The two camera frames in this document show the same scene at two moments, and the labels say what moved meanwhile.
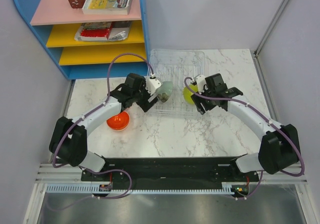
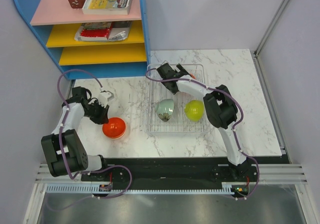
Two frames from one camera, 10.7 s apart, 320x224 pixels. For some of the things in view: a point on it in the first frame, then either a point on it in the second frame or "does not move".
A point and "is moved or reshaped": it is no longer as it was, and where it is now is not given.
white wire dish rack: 175,66 is moved or reshaped
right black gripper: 197,101 → 182,69
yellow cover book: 107,4 does not move
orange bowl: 119,122 is moved or reshaped
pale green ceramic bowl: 165,91 → 164,108
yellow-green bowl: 187,93 is moved or reshaped
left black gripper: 145,105 → 103,117
